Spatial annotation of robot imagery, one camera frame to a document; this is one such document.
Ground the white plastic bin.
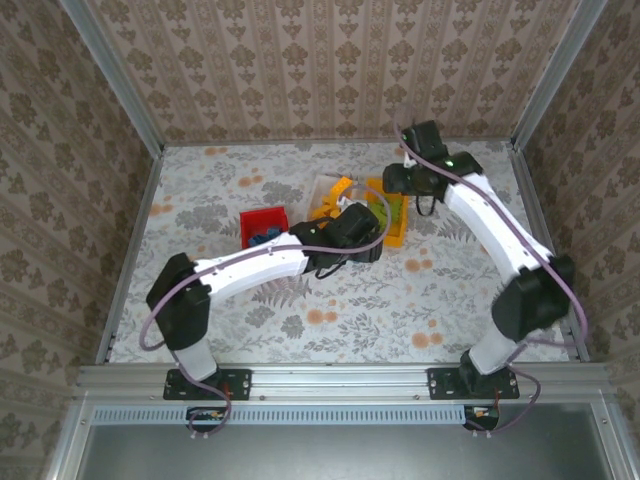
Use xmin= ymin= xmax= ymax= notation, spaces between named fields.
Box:
xmin=308 ymin=171 xmax=369 ymax=224

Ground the red plastic bin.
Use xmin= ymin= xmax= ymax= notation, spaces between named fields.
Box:
xmin=238 ymin=206 xmax=291 ymax=250

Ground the yellow plastic bin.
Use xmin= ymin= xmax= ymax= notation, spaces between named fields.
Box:
xmin=363 ymin=177 xmax=410 ymax=248

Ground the floral patterned tablecloth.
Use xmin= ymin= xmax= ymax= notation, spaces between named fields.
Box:
xmin=107 ymin=141 xmax=584 ymax=365

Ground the small controller board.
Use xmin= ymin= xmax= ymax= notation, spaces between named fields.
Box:
xmin=463 ymin=404 xmax=501 ymax=432
xmin=185 ymin=405 xmax=232 ymax=435

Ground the grey metal panel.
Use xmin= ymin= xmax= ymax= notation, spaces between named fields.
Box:
xmin=74 ymin=422 xmax=616 ymax=480

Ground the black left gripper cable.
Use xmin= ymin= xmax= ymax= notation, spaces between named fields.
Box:
xmin=313 ymin=257 xmax=349 ymax=281

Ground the aluminium side rail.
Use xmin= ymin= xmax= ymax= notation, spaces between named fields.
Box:
xmin=505 ymin=141 xmax=591 ymax=362
xmin=95 ymin=144 xmax=165 ymax=365

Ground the aluminium mounting rail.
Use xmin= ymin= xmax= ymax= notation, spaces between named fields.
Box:
xmin=72 ymin=363 xmax=614 ymax=404

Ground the aluminium frame post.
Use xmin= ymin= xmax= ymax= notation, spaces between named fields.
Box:
xmin=510 ymin=0 xmax=610 ymax=151
xmin=58 ymin=0 xmax=165 ymax=154

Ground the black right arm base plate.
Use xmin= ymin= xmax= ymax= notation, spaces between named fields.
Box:
xmin=427 ymin=368 xmax=521 ymax=401

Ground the grey slotted cable duct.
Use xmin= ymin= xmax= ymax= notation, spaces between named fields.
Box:
xmin=92 ymin=404 xmax=469 ymax=426

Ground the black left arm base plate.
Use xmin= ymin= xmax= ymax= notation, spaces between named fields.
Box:
xmin=163 ymin=368 xmax=253 ymax=401

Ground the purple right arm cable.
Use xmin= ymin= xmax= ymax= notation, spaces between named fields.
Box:
xmin=392 ymin=107 xmax=591 ymax=436

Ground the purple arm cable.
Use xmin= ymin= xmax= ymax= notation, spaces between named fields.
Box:
xmin=139 ymin=184 xmax=394 ymax=441
xmin=392 ymin=107 xmax=591 ymax=436

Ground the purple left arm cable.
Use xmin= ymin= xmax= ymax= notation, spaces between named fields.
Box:
xmin=139 ymin=184 xmax=394 ymax=441

